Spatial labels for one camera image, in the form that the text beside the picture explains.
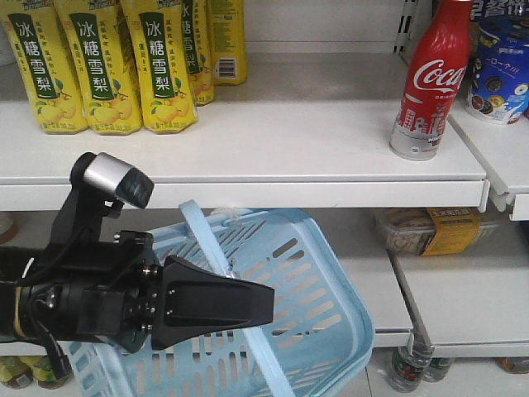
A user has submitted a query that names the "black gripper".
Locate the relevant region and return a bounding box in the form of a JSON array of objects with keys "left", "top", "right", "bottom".
[{"left": 16, "top": 231, "right": 274, "bottom": 352}]

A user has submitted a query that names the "light blue plastic basket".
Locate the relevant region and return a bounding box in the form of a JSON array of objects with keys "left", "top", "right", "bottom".
[{"left": 66, "top": 208, "right": 374, "bottom": 396}]

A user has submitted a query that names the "red aluminium coke bottle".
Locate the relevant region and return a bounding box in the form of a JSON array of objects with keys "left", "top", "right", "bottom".
[{"left": 389, "top": 0, "right": 472, "bottom": 161}]

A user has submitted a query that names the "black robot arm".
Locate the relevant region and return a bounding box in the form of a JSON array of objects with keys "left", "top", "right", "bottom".
[{"left": 1, "top": 231, "right": 274, "bottom": 353}]

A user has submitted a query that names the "white metal shelf unit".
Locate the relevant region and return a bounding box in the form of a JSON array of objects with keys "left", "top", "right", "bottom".
[{"left": 1, "top": 1, "right": 528, "bottom": 396}]

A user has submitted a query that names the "yellow pear drink bottle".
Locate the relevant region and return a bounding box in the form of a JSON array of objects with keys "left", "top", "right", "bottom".
[
  {"left": 121, "top": 1, "right": 198, "bottom": 134},
  {"left": 1, "top": 1, "right": 88, "bottom": 134},
  {"left": 53, "top": 1, "right": 143, "bottom": 136},
  {"left": 182, "top": 0, "right": 215, "bottom": 106},
  {"left": 206, "top": 0, "right": 248, "bottom": 85}
]

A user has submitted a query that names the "clear water bottle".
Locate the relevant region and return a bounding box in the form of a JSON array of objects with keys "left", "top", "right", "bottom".
[{"left": 388, "top": 332, "right": 433, "bottom": 393}]

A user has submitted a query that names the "boxed cracker pack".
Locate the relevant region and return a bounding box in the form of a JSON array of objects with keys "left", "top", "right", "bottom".
[{"left": 374, "top": 208, "right": 502, "bottom": 256}]

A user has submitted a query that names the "blue oreo cup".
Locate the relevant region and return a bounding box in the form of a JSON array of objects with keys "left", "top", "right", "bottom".
[{"left": 465, "top": 17, "right": 528, "bottom": 125}]

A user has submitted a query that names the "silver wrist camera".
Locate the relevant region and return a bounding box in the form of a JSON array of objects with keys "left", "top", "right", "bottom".
[{"left": 83, "top": 152, "right": 155, "bottom": 208}]

